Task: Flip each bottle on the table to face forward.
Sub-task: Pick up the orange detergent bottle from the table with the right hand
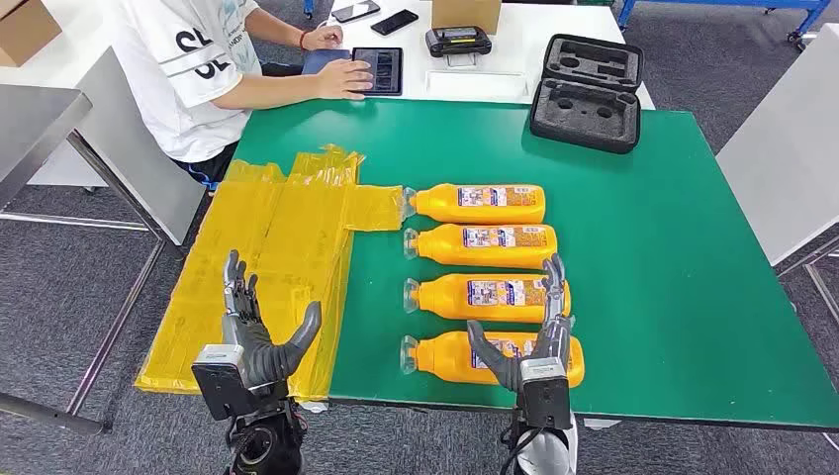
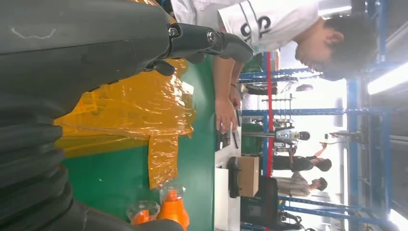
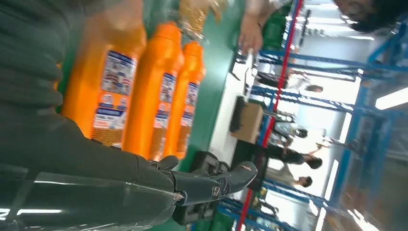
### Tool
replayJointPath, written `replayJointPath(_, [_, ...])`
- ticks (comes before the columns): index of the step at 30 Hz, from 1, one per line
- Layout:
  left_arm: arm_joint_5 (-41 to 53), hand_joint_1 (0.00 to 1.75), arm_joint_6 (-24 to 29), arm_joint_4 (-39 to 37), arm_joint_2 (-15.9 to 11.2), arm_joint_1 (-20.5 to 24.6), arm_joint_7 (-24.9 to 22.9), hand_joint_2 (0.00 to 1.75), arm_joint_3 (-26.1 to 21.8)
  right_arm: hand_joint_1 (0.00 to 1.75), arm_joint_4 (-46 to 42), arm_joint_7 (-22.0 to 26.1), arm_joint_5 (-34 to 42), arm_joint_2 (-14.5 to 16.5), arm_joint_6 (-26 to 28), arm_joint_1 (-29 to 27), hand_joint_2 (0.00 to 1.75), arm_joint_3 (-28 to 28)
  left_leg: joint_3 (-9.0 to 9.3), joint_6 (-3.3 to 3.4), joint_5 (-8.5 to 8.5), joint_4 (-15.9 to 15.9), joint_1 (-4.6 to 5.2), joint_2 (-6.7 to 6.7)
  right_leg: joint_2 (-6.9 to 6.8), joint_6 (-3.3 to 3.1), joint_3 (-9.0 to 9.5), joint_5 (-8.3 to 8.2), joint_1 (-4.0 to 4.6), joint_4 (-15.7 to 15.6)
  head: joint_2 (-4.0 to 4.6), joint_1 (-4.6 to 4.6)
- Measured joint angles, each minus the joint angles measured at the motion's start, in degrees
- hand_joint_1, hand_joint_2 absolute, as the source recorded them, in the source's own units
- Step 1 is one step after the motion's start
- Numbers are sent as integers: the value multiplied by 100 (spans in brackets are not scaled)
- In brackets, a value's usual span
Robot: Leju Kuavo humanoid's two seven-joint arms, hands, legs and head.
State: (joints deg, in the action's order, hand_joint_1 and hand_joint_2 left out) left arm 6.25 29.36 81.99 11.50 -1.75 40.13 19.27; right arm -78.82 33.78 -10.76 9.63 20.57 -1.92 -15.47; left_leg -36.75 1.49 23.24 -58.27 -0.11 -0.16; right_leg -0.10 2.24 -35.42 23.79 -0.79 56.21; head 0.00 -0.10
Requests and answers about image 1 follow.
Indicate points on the black handheld controller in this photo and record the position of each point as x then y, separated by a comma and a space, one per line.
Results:
459, 40

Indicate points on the orange detergent bottle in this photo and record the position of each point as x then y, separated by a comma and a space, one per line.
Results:
446, 252
446, 301
439, 206
439, 360

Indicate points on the small cardboard box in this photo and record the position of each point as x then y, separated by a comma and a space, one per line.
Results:
465, 16

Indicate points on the yellow plastic sheet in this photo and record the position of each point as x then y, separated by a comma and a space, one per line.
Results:
295, 236

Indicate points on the black smartphone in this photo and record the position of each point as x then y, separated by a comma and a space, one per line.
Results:
394, 21

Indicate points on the person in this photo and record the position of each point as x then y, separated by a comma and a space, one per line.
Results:
183, 98

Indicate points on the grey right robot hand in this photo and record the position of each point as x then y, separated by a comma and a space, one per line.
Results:
554, 337

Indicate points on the smartphone with lit screen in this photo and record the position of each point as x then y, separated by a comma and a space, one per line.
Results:
355, 10

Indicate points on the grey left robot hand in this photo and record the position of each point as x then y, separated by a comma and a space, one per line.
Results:
246, 331

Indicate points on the black foam-lined case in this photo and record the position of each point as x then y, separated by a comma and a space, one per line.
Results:
587, 111

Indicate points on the white side table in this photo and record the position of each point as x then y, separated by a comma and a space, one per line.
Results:
786, 144

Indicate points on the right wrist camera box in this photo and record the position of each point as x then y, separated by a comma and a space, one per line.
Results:
544, 400

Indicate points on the person's left forearm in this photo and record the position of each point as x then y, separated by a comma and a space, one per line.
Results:
275, 27

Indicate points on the blue wheeled frame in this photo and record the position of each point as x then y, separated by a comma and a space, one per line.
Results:
754, 2

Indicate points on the black tablet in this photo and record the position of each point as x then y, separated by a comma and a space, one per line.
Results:
387, 69

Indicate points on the person's right hand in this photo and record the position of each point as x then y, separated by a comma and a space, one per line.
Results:
344, 80

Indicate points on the person's right forearm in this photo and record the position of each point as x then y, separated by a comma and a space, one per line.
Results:
269, 92

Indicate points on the person's hand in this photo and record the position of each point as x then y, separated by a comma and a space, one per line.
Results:
324, 38
344, 80

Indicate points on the large cardboard box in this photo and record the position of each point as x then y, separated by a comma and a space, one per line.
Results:
26, 33

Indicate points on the blue tablet cover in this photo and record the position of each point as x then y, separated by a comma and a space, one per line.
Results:
324, 60

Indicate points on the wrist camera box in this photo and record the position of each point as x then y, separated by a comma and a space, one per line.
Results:
544, 400
223, 390

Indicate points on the white desk with side panel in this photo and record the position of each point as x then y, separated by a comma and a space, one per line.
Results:
131, 174

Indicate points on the person's left hand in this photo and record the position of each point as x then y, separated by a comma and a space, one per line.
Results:
324, 38

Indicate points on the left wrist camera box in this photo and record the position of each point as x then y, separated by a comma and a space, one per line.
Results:
223, 390

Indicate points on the steel table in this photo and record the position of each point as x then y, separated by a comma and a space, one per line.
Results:
39, 124

